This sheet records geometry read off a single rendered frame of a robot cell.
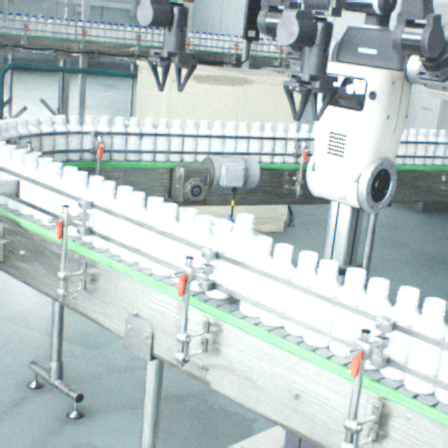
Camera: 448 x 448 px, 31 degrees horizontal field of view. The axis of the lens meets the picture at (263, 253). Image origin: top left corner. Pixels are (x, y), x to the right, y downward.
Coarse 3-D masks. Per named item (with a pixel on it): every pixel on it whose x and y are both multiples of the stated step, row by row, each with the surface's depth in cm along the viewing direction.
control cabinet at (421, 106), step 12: (444, 12) 713; (444, 24) 713; (420, 96) 746; (420, 108) 747; (432, 108) 733; (444, 108) 728; (408, 120) 763; (420, 120) 748; (432, 120) 733; (444, 120) 732; (408, 132) 764; (408, 204) 768; (420, 204) 753; (432, 204) 756; (444, 204) 763
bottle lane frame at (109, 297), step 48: (48, 240) 209; (48, 288) 212; (96, 288) 196; (144, 288) 183; (240, 336) 163; (240, 384) 165; (288, 384) 156; (336, 384) 147; (336, 432) 149; (384, 432) 141; (432, 432) 134
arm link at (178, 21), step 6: (174, 6) 190; (180, 6) 191; (174, 12) 191; (180, 12) 191; (186, 12) 192; (174, 18) 191; (180, 18) 191; (186, 18) 193; (174, 24) 192; (180, 24) 192; (186, 24) 193; (180, 30) 194
